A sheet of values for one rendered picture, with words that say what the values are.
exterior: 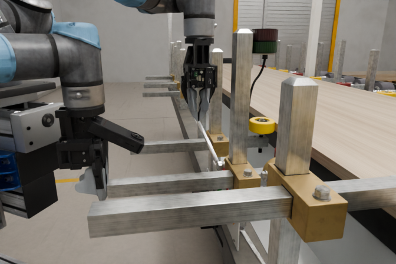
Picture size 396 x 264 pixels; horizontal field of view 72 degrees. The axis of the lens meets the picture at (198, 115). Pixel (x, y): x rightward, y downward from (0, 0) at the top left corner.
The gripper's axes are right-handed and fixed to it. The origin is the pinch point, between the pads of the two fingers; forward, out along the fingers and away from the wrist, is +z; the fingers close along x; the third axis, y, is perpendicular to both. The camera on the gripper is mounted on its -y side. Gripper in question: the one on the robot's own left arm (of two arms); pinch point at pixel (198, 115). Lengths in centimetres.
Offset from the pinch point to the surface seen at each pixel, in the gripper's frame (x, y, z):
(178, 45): 8, -137, -17
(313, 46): 104, -119, -16
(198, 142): 1.6, -7.9, 10.7
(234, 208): -2.2, 42.1, 0.5
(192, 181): -3.8, 17.0, 10.3
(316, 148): 26.7, 13.9, 5.6
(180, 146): -4.3, -8.0, 11.7
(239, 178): 5.6, 20.3, 8.6
